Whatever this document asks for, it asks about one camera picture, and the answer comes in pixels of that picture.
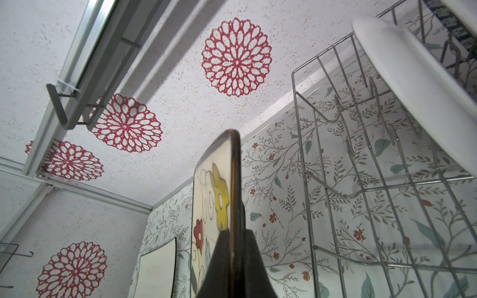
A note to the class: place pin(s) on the black square floral plate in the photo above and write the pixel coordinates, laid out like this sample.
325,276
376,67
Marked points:
217,206

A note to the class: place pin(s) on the white square plate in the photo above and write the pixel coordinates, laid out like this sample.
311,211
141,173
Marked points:
157,272

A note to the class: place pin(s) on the wire dish rack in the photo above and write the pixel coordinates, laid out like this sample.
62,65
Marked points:
394,214

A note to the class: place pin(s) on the white round plate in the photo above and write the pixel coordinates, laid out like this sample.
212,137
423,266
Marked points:
432,96

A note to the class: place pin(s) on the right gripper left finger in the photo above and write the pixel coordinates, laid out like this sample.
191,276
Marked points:
216,282

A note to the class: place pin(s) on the round plate red rim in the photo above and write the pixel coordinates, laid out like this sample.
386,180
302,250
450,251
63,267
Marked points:
460,19

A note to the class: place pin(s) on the black wire wall basket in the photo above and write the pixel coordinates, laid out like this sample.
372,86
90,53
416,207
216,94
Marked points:
10,250

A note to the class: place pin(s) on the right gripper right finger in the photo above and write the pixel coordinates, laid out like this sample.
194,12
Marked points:
257,284

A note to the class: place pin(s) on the grey wall shelf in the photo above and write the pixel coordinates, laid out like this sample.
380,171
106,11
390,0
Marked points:
105,71

